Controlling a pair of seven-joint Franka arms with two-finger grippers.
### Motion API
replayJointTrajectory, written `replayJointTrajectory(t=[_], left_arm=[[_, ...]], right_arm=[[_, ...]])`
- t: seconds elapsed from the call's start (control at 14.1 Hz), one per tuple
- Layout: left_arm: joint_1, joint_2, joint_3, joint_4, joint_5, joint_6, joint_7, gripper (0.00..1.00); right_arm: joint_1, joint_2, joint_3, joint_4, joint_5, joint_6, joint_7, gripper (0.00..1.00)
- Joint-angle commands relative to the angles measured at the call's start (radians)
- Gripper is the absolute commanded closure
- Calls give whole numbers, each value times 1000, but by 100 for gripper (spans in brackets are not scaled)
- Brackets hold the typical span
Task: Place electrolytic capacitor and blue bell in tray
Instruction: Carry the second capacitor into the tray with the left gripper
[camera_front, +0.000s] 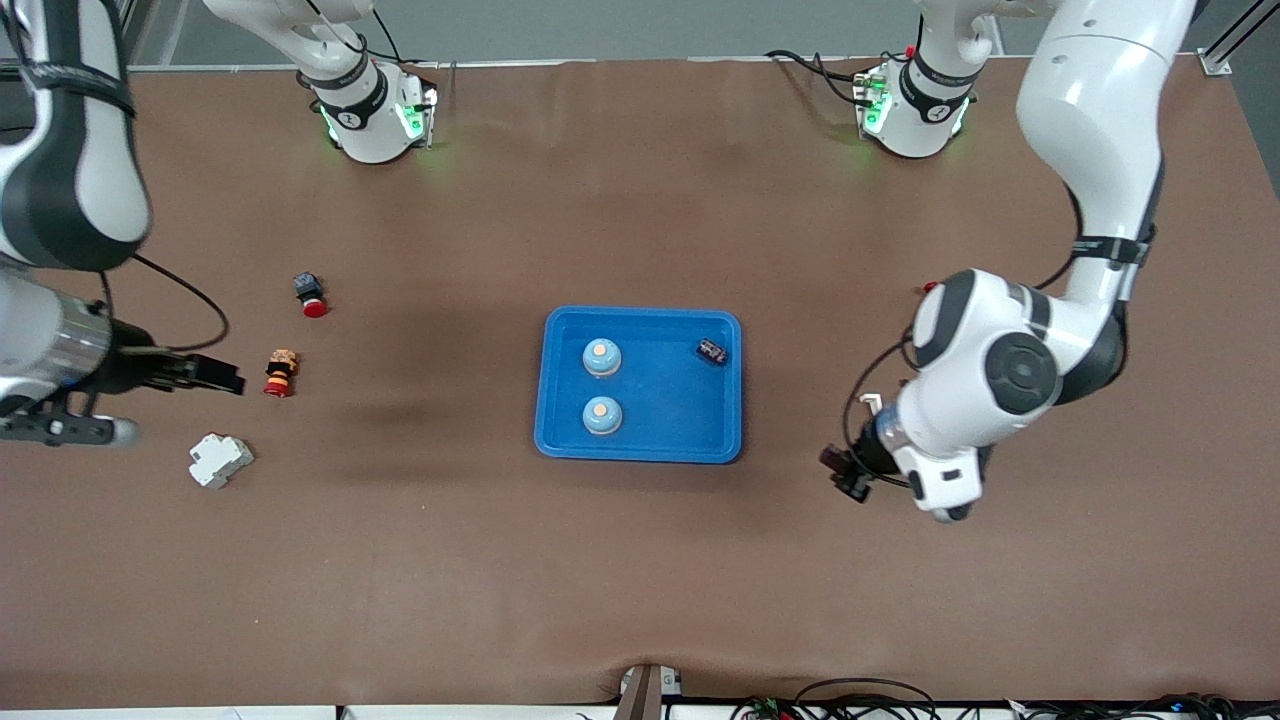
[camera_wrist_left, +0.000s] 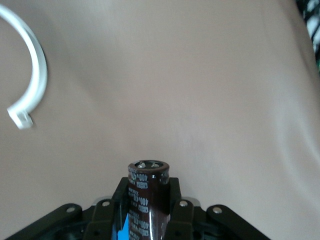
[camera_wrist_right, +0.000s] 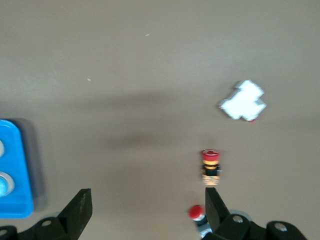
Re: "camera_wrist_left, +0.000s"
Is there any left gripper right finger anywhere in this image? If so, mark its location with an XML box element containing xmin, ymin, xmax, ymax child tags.
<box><xmin>162</xmin><ymin>177</ymin><xmax>271</xmax><ymax>240</ymax></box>

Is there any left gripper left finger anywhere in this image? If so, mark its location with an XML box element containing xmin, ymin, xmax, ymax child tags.
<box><xmin>4</xmin><ymin>176</ymin><xmax>130</xmax><ymax>240</ymax></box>

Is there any long dark electrolytic capacitor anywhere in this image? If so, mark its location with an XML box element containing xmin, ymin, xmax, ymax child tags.
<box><xmin>127</xmin><ymin>159</ymin><xmax>171</xmax><ymax>240</ymax></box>

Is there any white half-round pipe clamp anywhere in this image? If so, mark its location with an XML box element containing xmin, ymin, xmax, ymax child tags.
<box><xmin>0</xmin><ymin>3</ymin><xmax>48</xmax><ymax>130</ymax></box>

